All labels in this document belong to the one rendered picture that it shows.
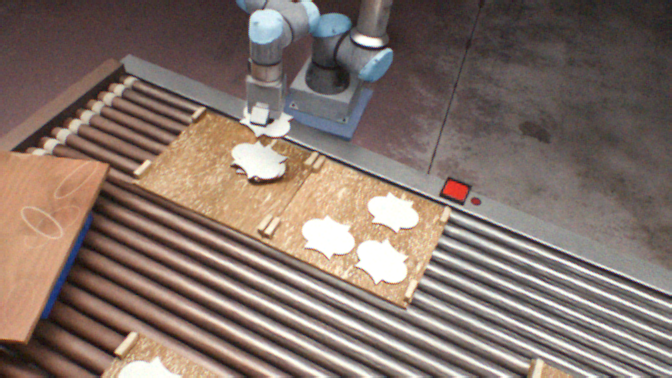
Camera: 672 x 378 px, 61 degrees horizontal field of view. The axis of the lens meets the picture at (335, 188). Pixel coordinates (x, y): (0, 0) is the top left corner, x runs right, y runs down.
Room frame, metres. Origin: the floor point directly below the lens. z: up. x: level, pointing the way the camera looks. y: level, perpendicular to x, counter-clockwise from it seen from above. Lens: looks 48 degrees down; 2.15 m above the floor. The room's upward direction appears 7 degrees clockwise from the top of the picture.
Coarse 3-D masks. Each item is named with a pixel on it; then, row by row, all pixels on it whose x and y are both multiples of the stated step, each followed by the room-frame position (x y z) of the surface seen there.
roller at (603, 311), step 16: (112, 96) 1.36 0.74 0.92; (128, 112) 1.31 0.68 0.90; (144, 112) 1.31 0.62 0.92; (160, 128) 1.27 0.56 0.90; (176, 128) 1.26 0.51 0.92; (448, 240) 0.95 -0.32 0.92; (464, 256) 0.92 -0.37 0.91; (480, 256) 0.92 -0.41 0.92; (496, 272) 0.88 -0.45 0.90; (512, 272) 0.88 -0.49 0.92; (528, 272) 0.88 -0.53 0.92; (544, 288) 0.84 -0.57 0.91; (560, 288) 0.84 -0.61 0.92; (576, 304) 0.81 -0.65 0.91; (592, 304) 0.81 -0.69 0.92; (608, 320) 0.78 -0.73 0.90; (624, 320) 0.77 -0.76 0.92; (640, 320) 0.78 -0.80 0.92; (656, 336) 0.74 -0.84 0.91
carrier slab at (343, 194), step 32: (320, 192) 1.05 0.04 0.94; (352, 192) 1.07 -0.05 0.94; (384, 192) 1.09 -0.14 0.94; (288, 224) 0.93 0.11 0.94; (352, 224) 0.96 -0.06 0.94; (288, 256) 0.83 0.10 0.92; (320, 256) 0.84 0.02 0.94; (352, 256) 0.85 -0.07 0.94; (416, 256) 0.88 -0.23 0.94; (384, 288) 0.77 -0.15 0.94; (416, 288) 0.78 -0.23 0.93
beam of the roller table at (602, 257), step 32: (128, 64) 1.54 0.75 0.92; (192, 96) 1.42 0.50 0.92; (224, 96) 1.44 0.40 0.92; (352, 160) 1.22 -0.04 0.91; (384, 160) 1.23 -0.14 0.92; (416, 192) 1.13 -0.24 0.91; (512, 224) 1.04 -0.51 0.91; (544, 224) 1.06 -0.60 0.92; (576, 256) 0.96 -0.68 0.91; (608, 256) 0.97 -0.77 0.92
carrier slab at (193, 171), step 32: (192, 128) 1.25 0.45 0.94; (224, 128) 1.26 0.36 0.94; (160, 160) 1.10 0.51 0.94; (192, 160) 1.12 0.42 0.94; (224, 160) 1.13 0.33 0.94; (288, 160) 1.16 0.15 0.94; (160, 192) 0.98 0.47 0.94; (192, 192) 1.00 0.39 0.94; (224, 192) 1.01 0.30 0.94; (256, 192) 1.03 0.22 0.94; (288, 192) 1.04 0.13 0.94; (224, 224) 0.90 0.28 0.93; (256, 224) 0.91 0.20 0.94
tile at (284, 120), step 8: (248, 120) 1.10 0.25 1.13; (280, 120) 1.12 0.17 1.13; (288, 120) 1.12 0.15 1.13; (256, 128) 1.08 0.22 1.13; (264, 128) 1.08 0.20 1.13; (272, 128) 1.08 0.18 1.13; (280, 128) 1.09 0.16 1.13; (288, 128) 1.09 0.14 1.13; (256, 136) 1.05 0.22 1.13; (272, 136) 1.05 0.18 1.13; (280, 136) 1.06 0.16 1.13
